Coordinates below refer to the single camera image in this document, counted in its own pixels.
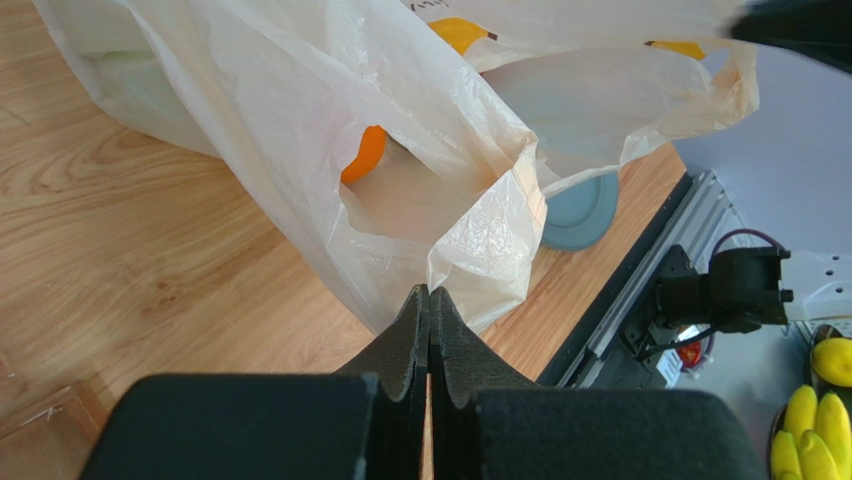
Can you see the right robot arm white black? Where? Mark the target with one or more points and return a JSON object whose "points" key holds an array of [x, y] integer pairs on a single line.
{"points": [[747, 288]]}

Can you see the brown wooden divider tray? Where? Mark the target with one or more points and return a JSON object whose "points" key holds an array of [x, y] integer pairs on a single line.
{"points": [[51, 437]]}

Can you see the translucent plastic bag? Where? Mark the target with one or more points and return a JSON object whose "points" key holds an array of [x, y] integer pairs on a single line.
{"points": [[490, 108]]}

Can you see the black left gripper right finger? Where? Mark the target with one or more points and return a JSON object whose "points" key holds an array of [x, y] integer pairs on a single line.
{"points": [[492, 422]]}

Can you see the background fruit bowl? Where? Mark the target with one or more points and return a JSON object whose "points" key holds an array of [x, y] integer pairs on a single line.
{"points": [[811, 434]]}

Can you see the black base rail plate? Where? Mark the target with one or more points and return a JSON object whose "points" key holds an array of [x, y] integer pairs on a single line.
{"points": [[601, 350]]}

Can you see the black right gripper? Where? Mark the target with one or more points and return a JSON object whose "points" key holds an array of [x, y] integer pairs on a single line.
{"points": [[819, 30]]}

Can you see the orange fake fruit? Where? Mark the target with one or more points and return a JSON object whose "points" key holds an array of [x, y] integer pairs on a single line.
{"points": [[370, 153]]}

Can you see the grey round plate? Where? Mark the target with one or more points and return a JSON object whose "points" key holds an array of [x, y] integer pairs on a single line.
{"points": [[580, 216]]}

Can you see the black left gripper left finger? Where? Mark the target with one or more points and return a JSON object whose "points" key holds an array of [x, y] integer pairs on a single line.
{"points": [[363, 421]]}

